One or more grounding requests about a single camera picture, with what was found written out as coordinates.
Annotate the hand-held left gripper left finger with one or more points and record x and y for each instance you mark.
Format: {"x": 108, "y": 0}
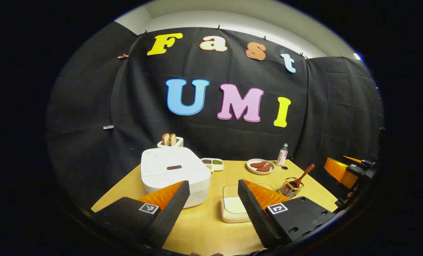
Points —
{"x": 172, "y": 213}

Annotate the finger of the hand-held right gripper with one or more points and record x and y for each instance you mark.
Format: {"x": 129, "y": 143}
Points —
{"x": 337, "y": 172}
{"x": 360, "y": 164}

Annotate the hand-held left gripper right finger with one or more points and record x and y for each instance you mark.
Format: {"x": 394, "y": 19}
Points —
{"x": 254, "y": 217}

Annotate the clear container of rice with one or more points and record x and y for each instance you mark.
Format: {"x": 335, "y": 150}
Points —
{"x": 233, "y": 206}

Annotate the brown wooden spoon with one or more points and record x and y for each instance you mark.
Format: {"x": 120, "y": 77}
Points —
{"x": 302, "y": 176}

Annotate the white rice cooker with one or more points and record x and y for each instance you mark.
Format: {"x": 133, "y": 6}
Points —
{"x": 169, "y": 174}

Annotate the white round plate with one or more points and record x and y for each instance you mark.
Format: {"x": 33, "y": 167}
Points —
{"x": 254, "y": 170}

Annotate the red-brown sausage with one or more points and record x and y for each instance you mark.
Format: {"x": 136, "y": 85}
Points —
{"x": 264, "y": 168}
{"x": 258, "y": 164}

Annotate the clear bottle with pink label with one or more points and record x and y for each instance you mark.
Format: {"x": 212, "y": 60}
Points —
{"x": 282, "y": 156}

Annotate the white divided grain dish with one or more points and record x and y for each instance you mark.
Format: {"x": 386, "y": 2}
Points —
{"x": 213, "y": 164}

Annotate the white toaster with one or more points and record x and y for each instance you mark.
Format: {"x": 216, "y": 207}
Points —
{"x": 178, "y": 143}

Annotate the toast bread slice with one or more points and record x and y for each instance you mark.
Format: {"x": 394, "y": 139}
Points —
{"x": 165, "y": 139}
{"x": 172, "y": 139}

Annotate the silver backdrop clip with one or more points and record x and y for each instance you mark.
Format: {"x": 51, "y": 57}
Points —
{"x": 108, "y": 127}

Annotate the copper backdrop clip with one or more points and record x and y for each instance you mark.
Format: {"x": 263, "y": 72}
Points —
{"x": 123, "y": 56}

